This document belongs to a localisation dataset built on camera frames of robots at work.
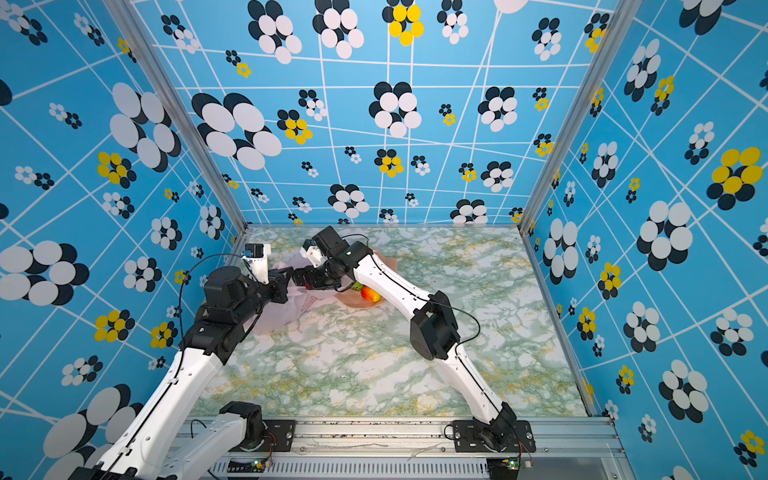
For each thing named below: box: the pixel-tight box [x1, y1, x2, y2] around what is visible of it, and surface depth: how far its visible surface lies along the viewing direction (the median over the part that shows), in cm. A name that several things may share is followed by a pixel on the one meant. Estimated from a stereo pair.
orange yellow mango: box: [361, 286, 382, 302], surface depth 97 cm
